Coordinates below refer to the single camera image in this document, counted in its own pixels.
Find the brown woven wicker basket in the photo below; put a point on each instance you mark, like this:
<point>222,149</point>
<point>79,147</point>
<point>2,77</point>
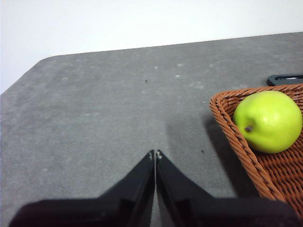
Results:
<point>277,177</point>

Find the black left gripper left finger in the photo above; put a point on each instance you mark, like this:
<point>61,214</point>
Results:
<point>118,209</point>

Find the green apple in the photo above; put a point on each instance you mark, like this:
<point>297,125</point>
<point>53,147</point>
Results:
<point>270,120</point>

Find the black flat tray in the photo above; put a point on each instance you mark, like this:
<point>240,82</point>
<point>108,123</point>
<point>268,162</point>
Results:
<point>273,81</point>

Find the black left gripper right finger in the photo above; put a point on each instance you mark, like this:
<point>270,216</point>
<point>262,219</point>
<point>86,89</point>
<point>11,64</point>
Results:
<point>201,210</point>

